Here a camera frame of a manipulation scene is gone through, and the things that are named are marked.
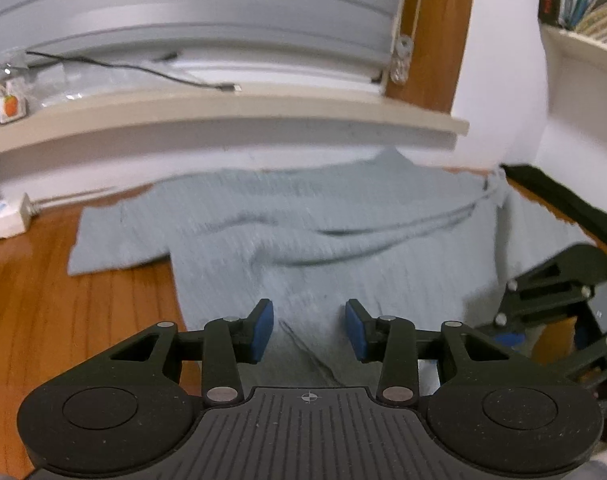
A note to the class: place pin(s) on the cream window sill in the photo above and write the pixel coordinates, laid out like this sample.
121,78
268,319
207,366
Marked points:
233,110

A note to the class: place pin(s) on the small carton with orange picture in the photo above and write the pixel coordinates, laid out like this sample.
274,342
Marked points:
10,105

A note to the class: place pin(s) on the clear plastic window latch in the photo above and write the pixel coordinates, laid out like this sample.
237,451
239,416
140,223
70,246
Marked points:
402,60

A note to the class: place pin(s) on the white power strip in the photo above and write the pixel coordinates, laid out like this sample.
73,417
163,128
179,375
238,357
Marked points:
3,220

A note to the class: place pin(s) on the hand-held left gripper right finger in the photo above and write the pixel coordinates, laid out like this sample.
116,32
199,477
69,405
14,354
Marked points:
356,332

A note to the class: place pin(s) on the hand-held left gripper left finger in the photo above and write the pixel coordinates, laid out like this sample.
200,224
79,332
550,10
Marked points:
263,332

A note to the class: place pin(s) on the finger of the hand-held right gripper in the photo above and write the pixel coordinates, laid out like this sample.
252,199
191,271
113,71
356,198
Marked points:
558,280
603,355

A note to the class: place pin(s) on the clear plastic wrap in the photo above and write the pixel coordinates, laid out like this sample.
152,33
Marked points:
83,85

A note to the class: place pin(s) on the white window shutter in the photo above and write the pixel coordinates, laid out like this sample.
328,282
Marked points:
183,10

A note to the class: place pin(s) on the wooden window frame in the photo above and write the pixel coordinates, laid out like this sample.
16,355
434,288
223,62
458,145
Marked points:
438,35

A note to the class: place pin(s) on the grey hoodie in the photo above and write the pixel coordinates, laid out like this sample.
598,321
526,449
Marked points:
333,220

